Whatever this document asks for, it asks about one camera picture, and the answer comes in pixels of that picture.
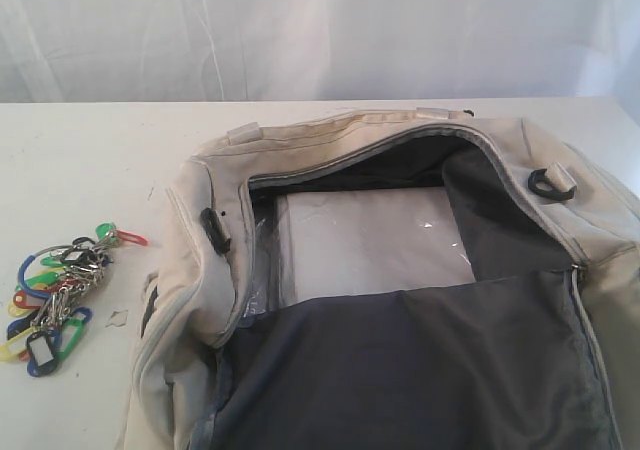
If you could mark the beige fabric duffel bag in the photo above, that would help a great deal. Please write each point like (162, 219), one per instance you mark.
(527, 356)

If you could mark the colourful key tag bunch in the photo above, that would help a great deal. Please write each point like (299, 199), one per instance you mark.
(48, 314)

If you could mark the metal zipper pull with ring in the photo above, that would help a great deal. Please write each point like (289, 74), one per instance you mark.
(579, 270)

